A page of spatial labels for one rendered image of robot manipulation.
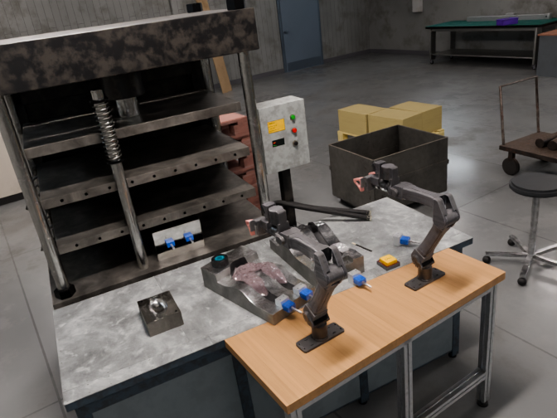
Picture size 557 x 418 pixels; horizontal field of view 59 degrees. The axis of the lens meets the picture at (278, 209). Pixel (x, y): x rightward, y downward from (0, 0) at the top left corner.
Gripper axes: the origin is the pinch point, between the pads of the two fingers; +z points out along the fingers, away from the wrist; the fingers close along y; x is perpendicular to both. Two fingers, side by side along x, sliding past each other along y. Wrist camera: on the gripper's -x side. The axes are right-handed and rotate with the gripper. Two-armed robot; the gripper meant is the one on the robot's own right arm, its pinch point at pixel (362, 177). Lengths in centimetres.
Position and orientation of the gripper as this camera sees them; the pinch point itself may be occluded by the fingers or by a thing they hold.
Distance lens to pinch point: 239.5
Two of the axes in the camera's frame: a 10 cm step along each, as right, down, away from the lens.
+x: 1.3, 9.1, 4.0
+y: -8.3, 3.2, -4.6
